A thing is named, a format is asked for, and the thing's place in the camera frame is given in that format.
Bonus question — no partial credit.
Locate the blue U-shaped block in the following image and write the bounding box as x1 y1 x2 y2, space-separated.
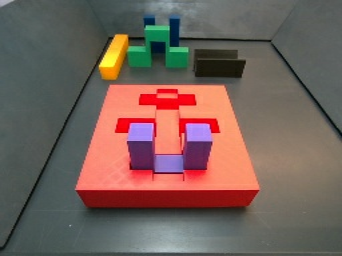
143 14 180 53

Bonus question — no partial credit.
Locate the red slotted puzzle board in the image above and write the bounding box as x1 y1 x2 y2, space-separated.
76 85 259 208

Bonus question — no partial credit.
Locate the purple U-shaped block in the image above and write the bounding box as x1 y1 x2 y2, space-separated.
127 123 212 174

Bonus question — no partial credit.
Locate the green stepped arch block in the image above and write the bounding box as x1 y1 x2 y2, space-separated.
127 25 190 68

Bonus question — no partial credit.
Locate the yellow long bar block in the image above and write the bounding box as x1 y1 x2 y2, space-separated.
99 34 128 80

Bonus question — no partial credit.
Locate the black angled bracket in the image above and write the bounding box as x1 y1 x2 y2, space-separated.
194 49 246 78

